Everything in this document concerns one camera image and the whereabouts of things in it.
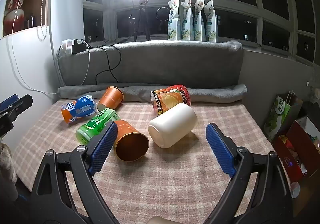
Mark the white bead chain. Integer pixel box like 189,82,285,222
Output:
36,0,54,39

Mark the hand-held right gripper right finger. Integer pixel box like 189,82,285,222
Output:
202,123,293,224

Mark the red box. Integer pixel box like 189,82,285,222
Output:
272,120,320,184

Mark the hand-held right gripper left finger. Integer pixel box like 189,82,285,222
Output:
29,121,120,224

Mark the green tea can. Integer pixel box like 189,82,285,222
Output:
76,108,121,144

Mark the red and white figurine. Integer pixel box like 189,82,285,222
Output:
4,0,26,34

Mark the brown cardboard box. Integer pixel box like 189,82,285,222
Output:
290,159,320,217

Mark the pink checked blanket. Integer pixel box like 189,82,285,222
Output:
11,100,292,224

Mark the black tripod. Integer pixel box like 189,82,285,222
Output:
127,0,152,42

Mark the long white cable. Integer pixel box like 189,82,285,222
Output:
10,0,57,95

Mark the black cable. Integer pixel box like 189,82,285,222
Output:
85,44,123,84

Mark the white cup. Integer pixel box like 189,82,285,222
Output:
148,103,198,149

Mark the red and orange printed cup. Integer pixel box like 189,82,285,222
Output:
150,84,192,115

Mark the small white round container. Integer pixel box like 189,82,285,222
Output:
290,182,301,199

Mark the black charger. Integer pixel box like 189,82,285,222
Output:
72,41,87,55

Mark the beige plush toy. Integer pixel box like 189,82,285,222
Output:
0,139,18,202

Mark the green paper bag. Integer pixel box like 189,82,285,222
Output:
264,91,303,142

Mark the rolled grey blanket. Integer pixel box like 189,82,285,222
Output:
57,83,248,104

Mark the short white cable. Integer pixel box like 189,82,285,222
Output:
82,40,91,85

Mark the white floral pouch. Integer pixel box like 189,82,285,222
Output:
180,0,194,41
168,0,181,41
193,0,206,41
204,0,217,42

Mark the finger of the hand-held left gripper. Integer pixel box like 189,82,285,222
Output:
0,94,33,137

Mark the white power strip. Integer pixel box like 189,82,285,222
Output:
61,39,81,55

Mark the grey cushion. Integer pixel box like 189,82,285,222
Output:
58,41,244,87

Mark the blue and orange printed cup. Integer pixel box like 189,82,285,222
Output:
61,96,97,124

